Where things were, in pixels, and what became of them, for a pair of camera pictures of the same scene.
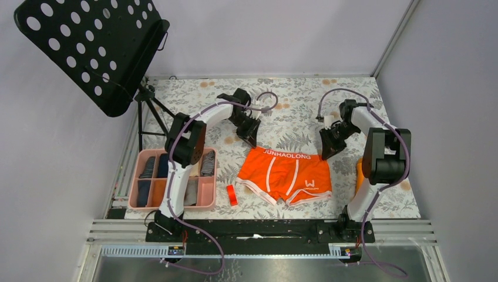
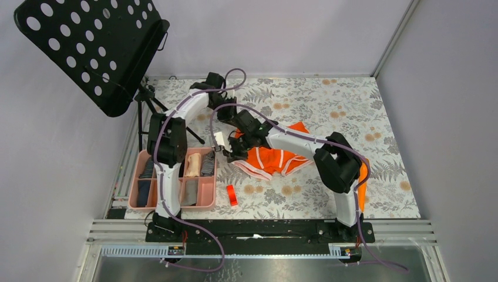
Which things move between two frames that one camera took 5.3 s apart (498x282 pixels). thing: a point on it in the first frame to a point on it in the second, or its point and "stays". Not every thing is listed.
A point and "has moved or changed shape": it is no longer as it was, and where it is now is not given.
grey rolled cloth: x=191 y=193 stays
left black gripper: x=250 y=133 to x=232 y=110
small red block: x=232 y=196 stays
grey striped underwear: x=208 y=164 stays
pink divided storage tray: x=150 y=180 stays
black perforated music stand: x=101 y=46 stays
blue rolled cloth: x=143 y=190 stays
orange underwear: x=293 y=178 has moved or changed shape
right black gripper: x=329 y=147 to x=232 y=154
